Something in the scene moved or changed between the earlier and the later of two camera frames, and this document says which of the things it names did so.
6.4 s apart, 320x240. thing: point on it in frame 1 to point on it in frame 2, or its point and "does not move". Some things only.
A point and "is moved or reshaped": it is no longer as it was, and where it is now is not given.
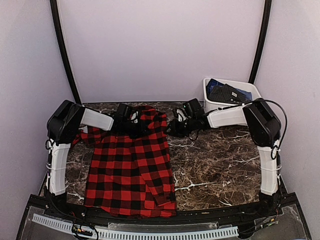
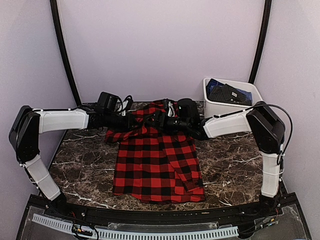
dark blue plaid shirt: x=212 y=84 does not move
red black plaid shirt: x=129 y=176 is moved or reshaped
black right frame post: x=264 y=37 does not move
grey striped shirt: x=226 y=93 does not move
